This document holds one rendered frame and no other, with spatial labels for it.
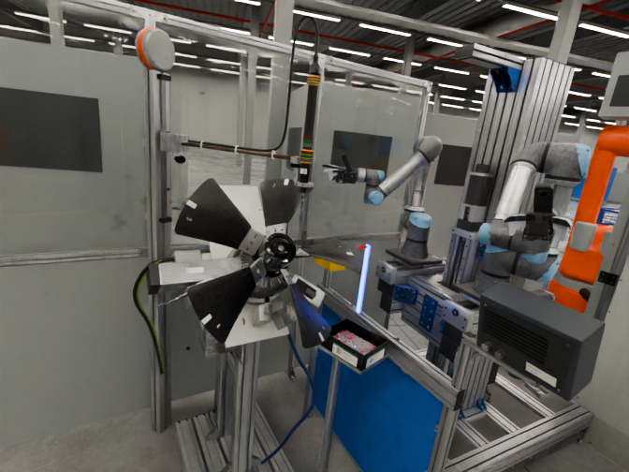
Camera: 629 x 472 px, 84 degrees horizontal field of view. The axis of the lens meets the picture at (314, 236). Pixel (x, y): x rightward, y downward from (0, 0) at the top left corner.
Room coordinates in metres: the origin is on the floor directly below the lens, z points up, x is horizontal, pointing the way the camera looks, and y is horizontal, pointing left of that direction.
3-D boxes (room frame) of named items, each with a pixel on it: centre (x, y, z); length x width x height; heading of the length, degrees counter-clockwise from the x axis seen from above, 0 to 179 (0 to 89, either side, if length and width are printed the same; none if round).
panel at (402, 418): (1.36, -0.30, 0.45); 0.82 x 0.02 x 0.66; 32
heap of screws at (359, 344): (1.21, -0.20, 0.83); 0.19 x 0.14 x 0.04; 48
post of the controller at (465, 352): (1.00, -0.53, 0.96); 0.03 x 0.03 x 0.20; 32
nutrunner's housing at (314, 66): (1.26, 0.06, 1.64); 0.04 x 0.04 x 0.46
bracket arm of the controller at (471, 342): (0.91, -0.58, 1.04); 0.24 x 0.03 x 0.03; 32
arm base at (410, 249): (1.87, -0.57, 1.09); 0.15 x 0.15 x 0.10
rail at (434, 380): (1.36, -0.30, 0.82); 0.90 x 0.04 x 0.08; 32
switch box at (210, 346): (1.42, 0.43, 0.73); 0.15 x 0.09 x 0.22; 32
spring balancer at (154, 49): (1.54, 0.72, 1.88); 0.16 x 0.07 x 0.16; 157
